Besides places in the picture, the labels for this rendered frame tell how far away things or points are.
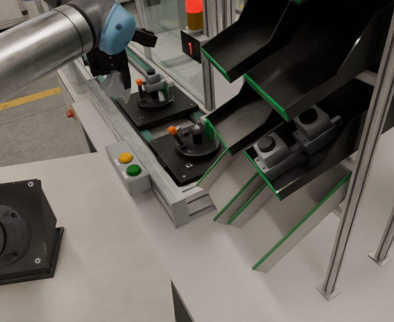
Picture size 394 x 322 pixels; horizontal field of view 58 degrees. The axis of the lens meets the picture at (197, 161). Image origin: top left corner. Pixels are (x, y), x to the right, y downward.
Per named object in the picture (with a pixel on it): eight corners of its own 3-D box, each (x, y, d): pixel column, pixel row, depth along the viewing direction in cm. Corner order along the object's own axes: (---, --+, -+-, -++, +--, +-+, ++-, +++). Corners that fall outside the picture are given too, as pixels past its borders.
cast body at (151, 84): (148, 93, 130) (144, 75, 125) (143, 89, 133) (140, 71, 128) (169, 86, 132) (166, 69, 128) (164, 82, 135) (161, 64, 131)
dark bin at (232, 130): (231, 156, 72) (215, 133, 67) (209, 124, 82) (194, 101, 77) (352, 75, 70) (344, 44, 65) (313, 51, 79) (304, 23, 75)
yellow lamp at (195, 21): (192, 31, 108) (190, 15, 105) (185, 27, 112) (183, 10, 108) (206, 27, 110) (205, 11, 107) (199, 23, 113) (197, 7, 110)
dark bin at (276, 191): (280, 201, 61) (265, 177, 56) (247, 158, 71) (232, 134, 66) (423, 107, 59) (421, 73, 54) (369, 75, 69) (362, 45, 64)
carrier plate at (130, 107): (139, 131, 124) (137, 126, 123) (116, 103, 141) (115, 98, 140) (199, 110, 132) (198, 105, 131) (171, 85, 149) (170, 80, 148)
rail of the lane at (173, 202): (175, 229, 101) (171, 202, 94) (89, 100, 163) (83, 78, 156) (192, 221, 102) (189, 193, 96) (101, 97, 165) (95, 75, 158)
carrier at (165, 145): (181, 188, 100) (176, 153, 92) (148, 145, 117) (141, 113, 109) (252, 158, 108) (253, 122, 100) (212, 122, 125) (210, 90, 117)
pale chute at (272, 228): (266, 274, 73) (252, 269, 71) (240, 227, 83) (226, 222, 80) (370, 175, 65) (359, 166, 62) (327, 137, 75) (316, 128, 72)
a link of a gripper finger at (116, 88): (107, 108, 84) (96, 71, 78) (130, 101, 86) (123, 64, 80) (111, 114, 82) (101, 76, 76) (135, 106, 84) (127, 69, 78)
